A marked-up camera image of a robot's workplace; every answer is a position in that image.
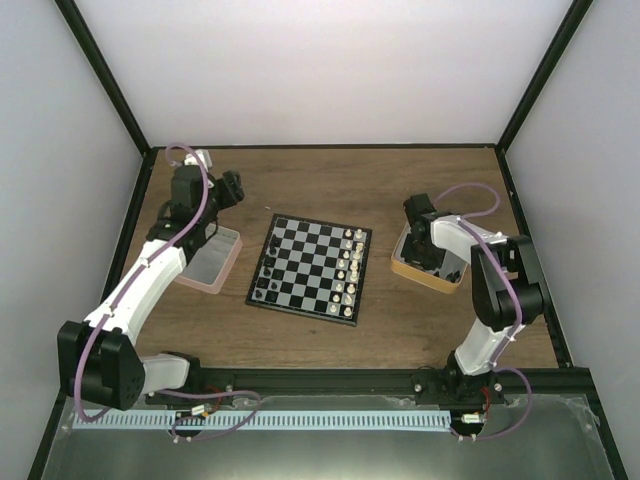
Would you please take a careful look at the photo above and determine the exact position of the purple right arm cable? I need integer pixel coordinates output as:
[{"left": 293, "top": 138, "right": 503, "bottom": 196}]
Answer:
[{"left": 434, "top": 182, "right": 532, "bottom": 442}]

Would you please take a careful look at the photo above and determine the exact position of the black chess piece in tin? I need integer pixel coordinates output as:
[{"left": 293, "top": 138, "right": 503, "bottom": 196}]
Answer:
[{"left": 445, "top": 270, "right": 461, "bottom": 283}]

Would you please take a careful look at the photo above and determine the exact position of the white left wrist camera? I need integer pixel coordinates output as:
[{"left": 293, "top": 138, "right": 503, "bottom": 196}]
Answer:
[{"left": 183, "top": 149, "right": 213, "bottom": 171}]

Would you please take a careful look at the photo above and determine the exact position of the gold metal tin tray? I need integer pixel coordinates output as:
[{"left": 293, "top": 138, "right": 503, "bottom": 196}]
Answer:
[{"left": 390, "top": 223, "right": 468, "bottom": 295}]

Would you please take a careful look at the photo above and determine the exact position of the black enclosure frame post right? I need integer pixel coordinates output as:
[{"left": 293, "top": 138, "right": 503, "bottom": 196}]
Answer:
[{"left": 497, "top": 0, "right": 593, "bottom": 151}]

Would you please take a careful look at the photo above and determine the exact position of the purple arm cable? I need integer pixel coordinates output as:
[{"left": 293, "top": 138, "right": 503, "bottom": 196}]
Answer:
[
  {"left": 434, "top": 182, "right": 532, "bottom": 442},
  {"left": 72, "top": 142, "right": 262, "bottom": 444}
]

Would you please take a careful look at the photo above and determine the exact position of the light blue slotted cable duct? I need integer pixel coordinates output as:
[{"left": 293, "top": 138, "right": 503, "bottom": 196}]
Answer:
[{"left": 73, "top": 410, "right": 451, "bottom": 433}]

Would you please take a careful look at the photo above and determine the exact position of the black enclosure frame post left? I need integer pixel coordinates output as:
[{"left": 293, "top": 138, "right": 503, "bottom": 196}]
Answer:
[{"left": 54, "top": 0, "right": 151, "bottom": 155}]

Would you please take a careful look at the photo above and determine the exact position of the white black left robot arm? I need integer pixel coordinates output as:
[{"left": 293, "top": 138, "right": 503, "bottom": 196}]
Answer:
[{"left": 57, "top": 163, "right": 244, "bottom": 417}]

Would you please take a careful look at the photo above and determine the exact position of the magnetic chess board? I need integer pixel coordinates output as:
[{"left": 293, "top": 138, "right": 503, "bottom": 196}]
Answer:
[{"left": 246, "top": 214, "right": 373, "bottom": 326}]

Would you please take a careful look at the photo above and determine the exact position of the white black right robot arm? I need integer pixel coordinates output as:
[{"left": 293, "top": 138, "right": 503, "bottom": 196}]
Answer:
[{"left": 398, "top": 194, "right": 549, "bottom": 403}]

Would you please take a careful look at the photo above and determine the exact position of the black enclosure frame post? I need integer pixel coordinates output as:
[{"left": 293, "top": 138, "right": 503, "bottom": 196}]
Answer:
[
  {"left": 54, "top": 0, "right": 151, "bottom": 155},
  {"left": 497, "top": 0, "right": 593, "bottom": 151}
]

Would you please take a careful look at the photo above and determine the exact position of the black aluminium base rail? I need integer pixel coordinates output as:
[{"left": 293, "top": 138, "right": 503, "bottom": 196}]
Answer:
[{"left": 64, "top": 367, "right": 591, "bottom": 406}]

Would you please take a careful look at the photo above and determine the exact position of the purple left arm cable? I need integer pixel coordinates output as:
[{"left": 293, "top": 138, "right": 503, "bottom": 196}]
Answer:
[{"left": 72, "top": 142, "right": 262, "bottom": 444}]

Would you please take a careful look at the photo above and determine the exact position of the pink metal tin tray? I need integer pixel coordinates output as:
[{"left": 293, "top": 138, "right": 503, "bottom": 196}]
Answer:
[{"left": 174, "top": 226, "right": 243, "bottom": 295}]

